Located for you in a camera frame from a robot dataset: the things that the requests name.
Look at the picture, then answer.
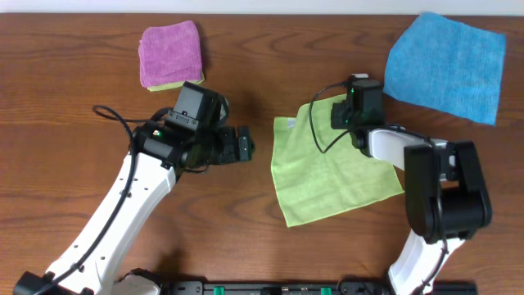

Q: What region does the green microfiber cloth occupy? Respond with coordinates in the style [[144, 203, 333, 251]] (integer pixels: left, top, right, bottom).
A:
[[271, 95, 404, 227]]

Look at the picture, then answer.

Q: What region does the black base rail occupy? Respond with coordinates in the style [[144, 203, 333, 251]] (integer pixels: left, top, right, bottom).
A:
[[163, 279, 479, 295]]

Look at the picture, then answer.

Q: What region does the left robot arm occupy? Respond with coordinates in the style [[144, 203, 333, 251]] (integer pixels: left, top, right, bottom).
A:
[[13, 120, 255, 295]]

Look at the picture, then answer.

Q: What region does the right black cable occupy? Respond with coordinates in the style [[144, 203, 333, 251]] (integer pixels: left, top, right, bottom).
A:
[[308, 80, 451, 295]]

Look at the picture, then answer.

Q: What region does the folded green cloth under purple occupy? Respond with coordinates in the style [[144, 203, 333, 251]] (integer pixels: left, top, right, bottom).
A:
[[147, 71, 205, 92]]

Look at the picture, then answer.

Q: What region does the blue cloth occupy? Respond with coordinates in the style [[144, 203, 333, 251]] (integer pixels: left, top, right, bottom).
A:
[[384, 12, 507, 125]]

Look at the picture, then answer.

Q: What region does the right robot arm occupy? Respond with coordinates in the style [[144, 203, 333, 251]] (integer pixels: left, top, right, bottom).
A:
[[331, 101, 492, 294]]

